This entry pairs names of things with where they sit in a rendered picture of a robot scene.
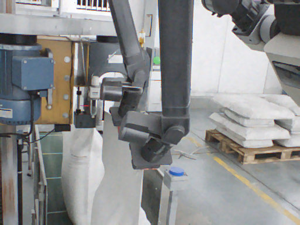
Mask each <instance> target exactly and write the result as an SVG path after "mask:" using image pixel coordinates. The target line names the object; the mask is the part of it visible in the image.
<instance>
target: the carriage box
mask: <svg viewBox="0 0 300 225"><path fill-rule="evenodd" d="M36 43H39V44H41V45H42V49H41V50H38V51H39V52H40V54H45V48H49V49H50V50H51V51H52V53H53V56H54V60H55V64H54V90H53V94H52V104H47V100H46V97H42V107H41V115H40V118H39V119H38V120H37V121H36V122H34V123H33V124H34V125H43V124H72V122H73V93H74V87H73V86H74V64H75V48H76V43H75V41H74V40H73V39H71V38H69V37H68V36H53V35H37V42H36Z"/></svg>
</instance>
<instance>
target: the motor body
mask: <svg viewBox="0 0 300 225"><path fill-rule="evenodd" d="M41 49H42V45H41V44H39V43H34V44H16V43H7V42H0V123H1V124H5V125H28V124H30V95H29V94H28V90H25V91H24V90H21V88H20V87H18V86H15V85H14V84H13V83H12V60H11V59H12V58H13V57H14V56H40V52H39V51H38V50H41ZM41 107H42V97H40V96H38V95H34V122H36V121H37V120H38V119H39V118H40V115H41Z"/></svg>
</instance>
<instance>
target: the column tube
mask: <svg viewBox="0 0 300 225"><path fill-rule="evenodd" d="M0 13H10V14H13V13H16V0H0ZM3 132H17V125H1V133H3ZM8 136H11V137H10V138H7V137H1V169H2V201H3V218H4V225H18V174H17V167H18V166H17V135H8Z"/></svg>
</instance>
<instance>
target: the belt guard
mask: <svg viewBox="0 0 300 225"><path fill-rule="evenodd" d="M0 33H10V34H25V35H106V36H117V34H116V31H115V27H114V24H113V21H98V20H88V19H79V18H57V17H50V16H35V15H23V14H16V13H13V14H10V13H0Z"/></svg>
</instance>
